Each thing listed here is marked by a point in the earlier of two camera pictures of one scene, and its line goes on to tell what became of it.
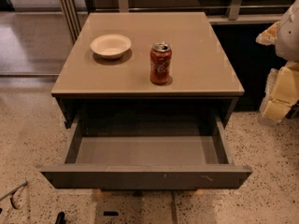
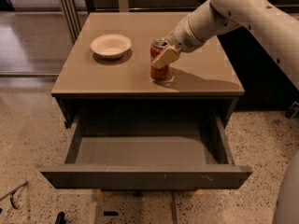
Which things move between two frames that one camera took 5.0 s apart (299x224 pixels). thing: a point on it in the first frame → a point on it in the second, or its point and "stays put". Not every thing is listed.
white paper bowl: (110, 46) stays put
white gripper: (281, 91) → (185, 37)
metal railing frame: (223, 5) stays put
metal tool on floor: (12, 192) stays put
